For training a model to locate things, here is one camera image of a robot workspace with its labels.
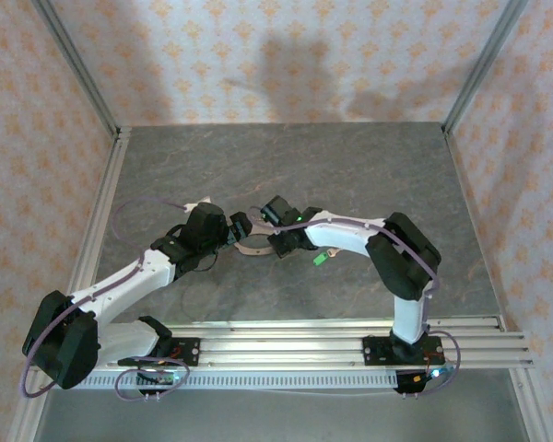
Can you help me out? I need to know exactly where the crescent steel key ring plate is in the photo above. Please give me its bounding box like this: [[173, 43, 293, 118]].
[[233, 234, 277, 257]]

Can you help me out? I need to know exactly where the black electronics board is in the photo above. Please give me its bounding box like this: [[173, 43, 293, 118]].
[[394, 366, 457, 400], [135, 366, 188, 398]]

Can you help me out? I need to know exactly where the thin black wire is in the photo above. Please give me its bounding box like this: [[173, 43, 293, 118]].
[[191, 250, 220, 273]]

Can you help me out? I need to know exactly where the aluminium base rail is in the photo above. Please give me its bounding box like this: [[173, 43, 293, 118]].
[[91, 315, 538, 372]]

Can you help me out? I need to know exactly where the white slotted cable duct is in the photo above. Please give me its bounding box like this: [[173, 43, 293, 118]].
[[80, 370, 400, 391]]

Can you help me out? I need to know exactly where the purple cable loop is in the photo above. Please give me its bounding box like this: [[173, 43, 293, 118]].
[[113, 356, 191, 402]]

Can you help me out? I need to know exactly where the aluminium frame post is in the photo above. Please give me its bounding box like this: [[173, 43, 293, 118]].
[[30, 0, 124, 137], [441, 0, 532, 134]]

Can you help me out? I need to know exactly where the aluminium lower frame rail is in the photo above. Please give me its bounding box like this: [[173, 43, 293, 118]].
[[509, 366, 553, 442], [6, 386, 52, 442]]

